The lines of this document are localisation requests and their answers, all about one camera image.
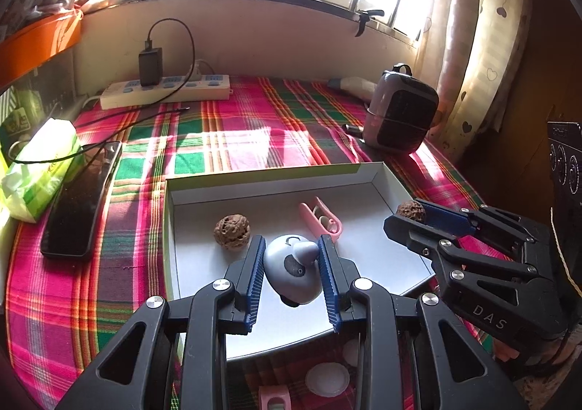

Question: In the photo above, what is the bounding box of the clear round plastic case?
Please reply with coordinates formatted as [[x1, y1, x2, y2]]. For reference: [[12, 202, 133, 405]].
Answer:
[[304, 362, 351, 396]]

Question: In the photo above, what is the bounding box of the pink plaid cloth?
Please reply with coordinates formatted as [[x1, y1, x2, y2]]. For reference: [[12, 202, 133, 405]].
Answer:
[[7, 76, 501, 410]]

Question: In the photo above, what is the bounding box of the heart print curtain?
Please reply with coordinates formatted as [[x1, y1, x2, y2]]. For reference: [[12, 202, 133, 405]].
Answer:
[[416, 0, 537, 165]]

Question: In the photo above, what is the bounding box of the white cardboard box tray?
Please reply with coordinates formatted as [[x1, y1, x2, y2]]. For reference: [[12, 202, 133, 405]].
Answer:
[[163, 161, 438, 363]]

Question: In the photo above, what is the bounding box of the panda-shaped round gadget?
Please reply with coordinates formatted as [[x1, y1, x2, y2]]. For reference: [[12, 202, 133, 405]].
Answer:
[[263, 234, 324, 307]]

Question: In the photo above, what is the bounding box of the black smartphone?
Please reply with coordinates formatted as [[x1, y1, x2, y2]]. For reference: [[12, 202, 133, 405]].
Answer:
[[40, 140, 123, 261]]

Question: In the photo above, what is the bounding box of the white power strip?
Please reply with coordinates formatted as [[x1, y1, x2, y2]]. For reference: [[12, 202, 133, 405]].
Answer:
[[99, 73, 232, 111]]

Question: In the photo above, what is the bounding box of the person's right hand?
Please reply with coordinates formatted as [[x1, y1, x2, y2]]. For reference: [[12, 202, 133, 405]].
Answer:
[[493, 336, 520, 362]]

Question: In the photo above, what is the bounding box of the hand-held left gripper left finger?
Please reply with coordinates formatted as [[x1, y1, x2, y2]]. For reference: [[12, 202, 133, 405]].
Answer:
[[55, 235, 267, 410]]

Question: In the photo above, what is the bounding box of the brown wrinkled walnut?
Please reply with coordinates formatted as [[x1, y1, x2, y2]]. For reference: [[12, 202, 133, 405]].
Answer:
[[214, 216, 253, 252], [395, 200, 427, 224]]

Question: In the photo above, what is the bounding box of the black clip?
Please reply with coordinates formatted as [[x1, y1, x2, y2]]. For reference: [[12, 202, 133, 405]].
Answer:
[[354, 9, 385, 37]]

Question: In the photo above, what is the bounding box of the white plug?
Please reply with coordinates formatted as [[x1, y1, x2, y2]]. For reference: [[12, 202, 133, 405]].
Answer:
[[186, 59, 214, 81]]

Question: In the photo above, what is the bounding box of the small grey space heater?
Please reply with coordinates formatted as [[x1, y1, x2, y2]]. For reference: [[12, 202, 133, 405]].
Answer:
[[362, 62, 440, 155]]

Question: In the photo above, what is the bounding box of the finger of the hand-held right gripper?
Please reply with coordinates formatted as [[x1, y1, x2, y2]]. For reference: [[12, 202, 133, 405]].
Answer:
[[415, 198, 552, 271], [383, 214, 536, 305]]

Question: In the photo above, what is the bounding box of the black charger plug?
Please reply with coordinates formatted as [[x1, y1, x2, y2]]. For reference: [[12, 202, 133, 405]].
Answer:
[[137, 40, 163, 88]]

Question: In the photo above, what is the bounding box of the white device with blue tip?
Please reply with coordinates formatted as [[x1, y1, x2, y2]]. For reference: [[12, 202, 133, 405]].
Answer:
[[328, 77, 379, 99]]

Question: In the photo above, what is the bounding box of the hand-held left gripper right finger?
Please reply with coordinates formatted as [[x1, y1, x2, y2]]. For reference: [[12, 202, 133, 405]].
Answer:
[[317, 234, 530, 410]]

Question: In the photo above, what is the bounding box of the green printed box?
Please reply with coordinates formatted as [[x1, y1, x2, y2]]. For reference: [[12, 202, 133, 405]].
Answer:
[[0, 87, 41, 152]]

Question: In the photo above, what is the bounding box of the black charging cable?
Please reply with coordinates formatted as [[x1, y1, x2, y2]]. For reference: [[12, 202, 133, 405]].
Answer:
[[9, 18, 197, 165]]

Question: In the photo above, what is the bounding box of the small white round object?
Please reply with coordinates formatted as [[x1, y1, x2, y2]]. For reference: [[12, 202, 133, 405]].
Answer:
[[343, 339, 362, 365]]

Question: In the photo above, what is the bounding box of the orange box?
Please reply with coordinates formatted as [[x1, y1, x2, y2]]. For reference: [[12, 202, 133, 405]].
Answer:
[[0, 8, 83, 88]]

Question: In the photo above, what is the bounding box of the pink rectangular case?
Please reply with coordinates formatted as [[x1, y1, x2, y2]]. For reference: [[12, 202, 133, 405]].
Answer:
[[258, 385, 292, 410]]

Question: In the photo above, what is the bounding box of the green tissue pack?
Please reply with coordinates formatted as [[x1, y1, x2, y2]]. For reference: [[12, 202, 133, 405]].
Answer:
[[0, 118, 83, 224]]

